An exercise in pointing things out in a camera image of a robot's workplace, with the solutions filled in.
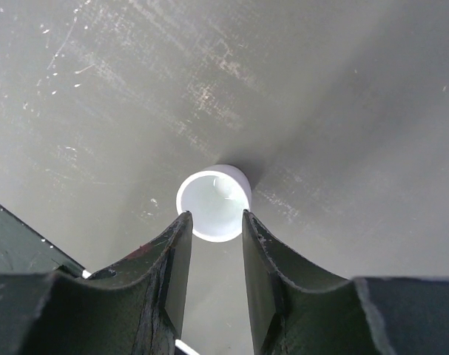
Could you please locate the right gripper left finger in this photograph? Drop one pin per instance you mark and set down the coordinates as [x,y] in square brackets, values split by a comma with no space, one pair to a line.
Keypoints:
[134,306]

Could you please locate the small white cup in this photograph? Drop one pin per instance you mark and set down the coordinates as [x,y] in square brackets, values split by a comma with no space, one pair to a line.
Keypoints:
[216,197]

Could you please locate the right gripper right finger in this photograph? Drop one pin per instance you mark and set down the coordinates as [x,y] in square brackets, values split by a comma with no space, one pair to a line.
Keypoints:
[297,307]

